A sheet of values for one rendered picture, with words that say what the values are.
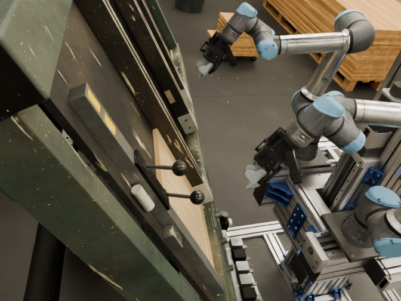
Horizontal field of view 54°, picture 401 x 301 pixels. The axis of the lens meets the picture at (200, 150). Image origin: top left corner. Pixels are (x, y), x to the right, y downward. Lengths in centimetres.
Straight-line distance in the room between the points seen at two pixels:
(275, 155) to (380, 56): 395
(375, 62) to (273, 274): 316
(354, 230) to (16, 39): 139
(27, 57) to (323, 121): 78
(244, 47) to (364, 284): 301
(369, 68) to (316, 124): 392
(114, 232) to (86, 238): 5
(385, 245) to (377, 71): 379
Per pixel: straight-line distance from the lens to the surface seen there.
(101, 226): 74
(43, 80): 57
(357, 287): 270
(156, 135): 141
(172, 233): 113
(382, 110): 131
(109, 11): 123
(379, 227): 151
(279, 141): 114
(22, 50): 55
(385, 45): 496
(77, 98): 86
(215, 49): 170
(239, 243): 185
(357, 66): 488
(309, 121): 111
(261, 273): 248
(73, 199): 69
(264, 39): 160
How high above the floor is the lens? 220
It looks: 40 degrees down
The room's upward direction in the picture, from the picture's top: 13 degrees clockwise
